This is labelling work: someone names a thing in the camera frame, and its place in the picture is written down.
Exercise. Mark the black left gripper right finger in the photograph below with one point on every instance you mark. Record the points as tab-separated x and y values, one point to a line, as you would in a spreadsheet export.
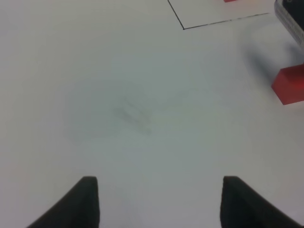
243	207

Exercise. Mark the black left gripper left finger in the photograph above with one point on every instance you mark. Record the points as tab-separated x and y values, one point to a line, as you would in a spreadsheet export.
79	208

